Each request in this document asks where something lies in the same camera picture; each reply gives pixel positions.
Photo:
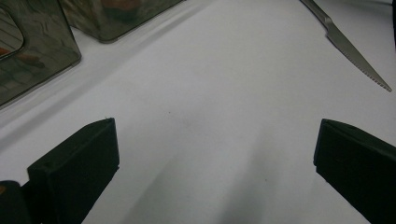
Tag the steel serrated knife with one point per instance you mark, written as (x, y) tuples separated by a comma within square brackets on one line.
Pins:
[(345, 46)]

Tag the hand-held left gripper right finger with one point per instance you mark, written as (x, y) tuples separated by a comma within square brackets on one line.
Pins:
[(361, 174)]

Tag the brown wooden chopstick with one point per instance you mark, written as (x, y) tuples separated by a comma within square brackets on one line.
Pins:
[(3, 50)]

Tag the smoky translucent plastic bin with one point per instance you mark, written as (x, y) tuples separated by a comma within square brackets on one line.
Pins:
[(49, 34), (93, 21)]

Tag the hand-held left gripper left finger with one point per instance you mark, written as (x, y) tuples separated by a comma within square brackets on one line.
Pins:
[(74, 174)]

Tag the white table cover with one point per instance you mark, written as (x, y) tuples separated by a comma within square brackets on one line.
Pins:
[(199, 93)]

